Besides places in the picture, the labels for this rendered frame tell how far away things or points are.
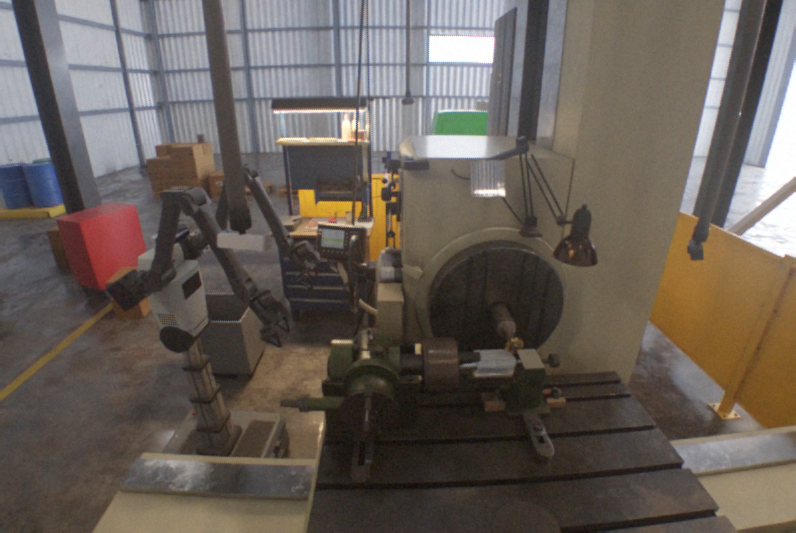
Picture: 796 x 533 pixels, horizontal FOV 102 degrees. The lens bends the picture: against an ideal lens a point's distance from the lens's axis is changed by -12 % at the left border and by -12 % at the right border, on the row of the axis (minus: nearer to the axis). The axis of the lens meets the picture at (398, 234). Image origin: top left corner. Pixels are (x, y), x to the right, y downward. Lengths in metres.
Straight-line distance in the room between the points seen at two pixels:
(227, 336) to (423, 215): 2.03
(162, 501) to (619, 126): 2.24
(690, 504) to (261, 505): 1.43
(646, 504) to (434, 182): 1.24
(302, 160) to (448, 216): 2.42
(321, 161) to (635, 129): 2.72
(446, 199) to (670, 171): 0.92
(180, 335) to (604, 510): 1.76
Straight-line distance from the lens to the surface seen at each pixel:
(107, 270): 5.10
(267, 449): 2.43
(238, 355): 3.14
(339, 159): 3.59
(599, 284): 1.82
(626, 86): 1.62
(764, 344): 3.33
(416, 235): 1.47
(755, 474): 2.21
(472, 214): 1.47
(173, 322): 1.93
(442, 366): 1.29
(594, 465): 1.49
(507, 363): 1.39
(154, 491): 1.87
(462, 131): 5.53
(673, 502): 1.51
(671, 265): 3.88
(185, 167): 9.17
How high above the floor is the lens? 2.10
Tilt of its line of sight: 21 degrees down
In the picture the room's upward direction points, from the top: straight up
